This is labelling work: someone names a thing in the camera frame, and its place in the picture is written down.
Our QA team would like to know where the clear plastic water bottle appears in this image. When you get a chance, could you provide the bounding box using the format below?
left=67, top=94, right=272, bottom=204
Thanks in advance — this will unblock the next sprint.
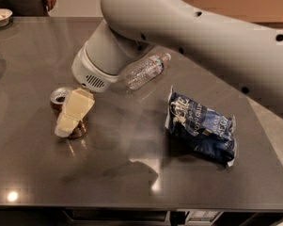
left=124, top=53, right=171, bottom=90

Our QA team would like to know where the blue potato chip bag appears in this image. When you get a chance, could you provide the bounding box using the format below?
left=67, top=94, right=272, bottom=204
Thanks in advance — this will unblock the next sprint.
left=165, top=88, right=237, bottom=167

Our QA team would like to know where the orange soda can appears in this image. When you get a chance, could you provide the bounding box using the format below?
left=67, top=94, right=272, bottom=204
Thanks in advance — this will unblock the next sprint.
left=50, top=87, right=88, bottom=139

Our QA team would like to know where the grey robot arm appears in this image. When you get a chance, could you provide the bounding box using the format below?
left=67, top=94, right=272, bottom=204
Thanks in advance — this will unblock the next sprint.
left=71, top=0, right=283, bottom=119

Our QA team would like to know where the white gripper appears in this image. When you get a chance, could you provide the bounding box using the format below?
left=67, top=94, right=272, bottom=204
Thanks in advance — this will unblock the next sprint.
left=55, top=42, right=119, bottom=137

